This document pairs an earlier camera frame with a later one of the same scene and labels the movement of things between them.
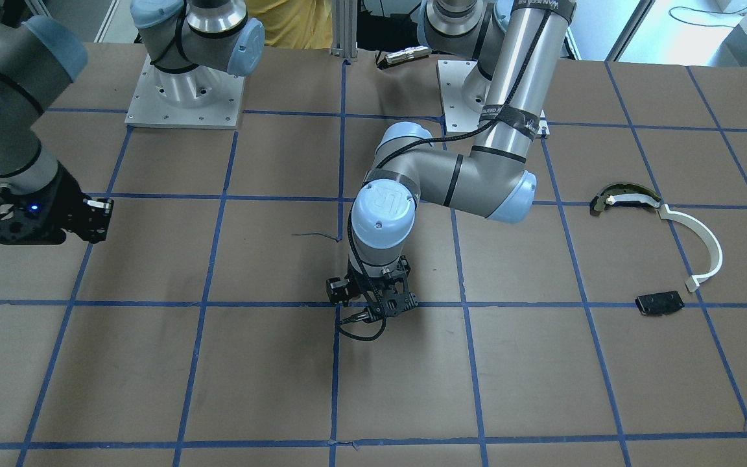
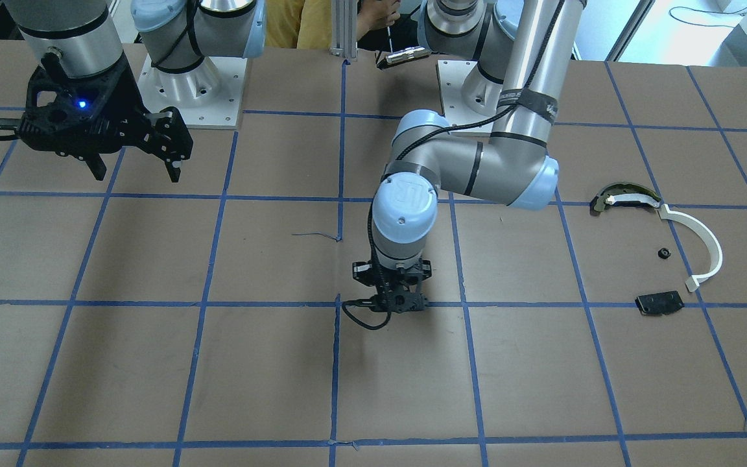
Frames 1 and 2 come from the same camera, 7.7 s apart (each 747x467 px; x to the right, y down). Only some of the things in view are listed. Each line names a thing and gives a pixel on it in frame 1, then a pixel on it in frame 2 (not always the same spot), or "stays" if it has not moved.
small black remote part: [659, 303] stays
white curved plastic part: [693, 282] stays
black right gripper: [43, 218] to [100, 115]
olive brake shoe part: [615, 193] stays
